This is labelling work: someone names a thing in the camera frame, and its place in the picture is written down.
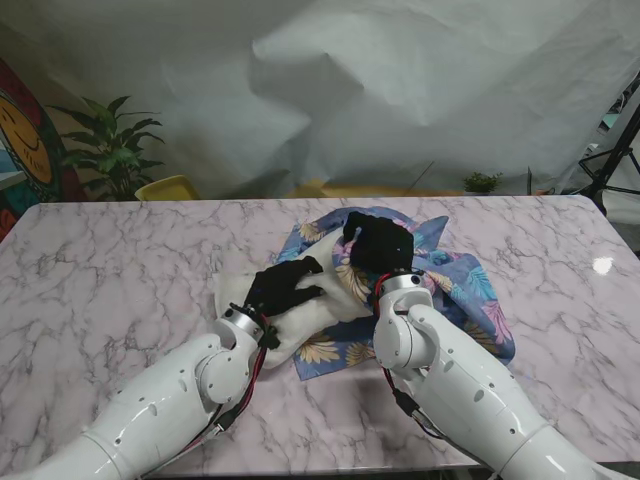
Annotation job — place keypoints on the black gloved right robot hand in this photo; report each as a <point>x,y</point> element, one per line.
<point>382,245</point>

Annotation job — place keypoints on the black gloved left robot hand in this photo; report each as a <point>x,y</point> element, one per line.
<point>280,290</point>

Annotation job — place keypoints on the white pillow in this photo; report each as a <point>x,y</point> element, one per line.
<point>325,310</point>

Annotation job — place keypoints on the blue leaf print pillowcase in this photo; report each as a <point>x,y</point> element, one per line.
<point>475,285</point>

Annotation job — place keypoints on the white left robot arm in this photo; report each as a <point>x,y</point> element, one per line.
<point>165,400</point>

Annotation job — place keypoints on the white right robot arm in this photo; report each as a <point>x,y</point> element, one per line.
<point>460,380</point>

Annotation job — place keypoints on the yellow bench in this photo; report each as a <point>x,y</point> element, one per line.
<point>370,189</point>

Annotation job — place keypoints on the thin brown stick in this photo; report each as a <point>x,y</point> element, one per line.
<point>421,176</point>

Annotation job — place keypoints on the small green plant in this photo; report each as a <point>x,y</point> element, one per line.
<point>481,182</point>

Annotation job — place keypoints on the yellow chair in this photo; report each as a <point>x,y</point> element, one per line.
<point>165,189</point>

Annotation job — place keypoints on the white backdrop sheet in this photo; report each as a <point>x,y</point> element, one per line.
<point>350,75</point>

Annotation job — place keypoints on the large green potted plant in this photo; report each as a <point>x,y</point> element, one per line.
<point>112,150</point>

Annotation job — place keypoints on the teal panel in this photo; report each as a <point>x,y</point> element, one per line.
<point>610,123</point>

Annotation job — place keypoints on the black tripod stand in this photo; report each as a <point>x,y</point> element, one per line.
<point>622,145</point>

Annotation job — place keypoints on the colourful smiley mural board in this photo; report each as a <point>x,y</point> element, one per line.
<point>25,145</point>

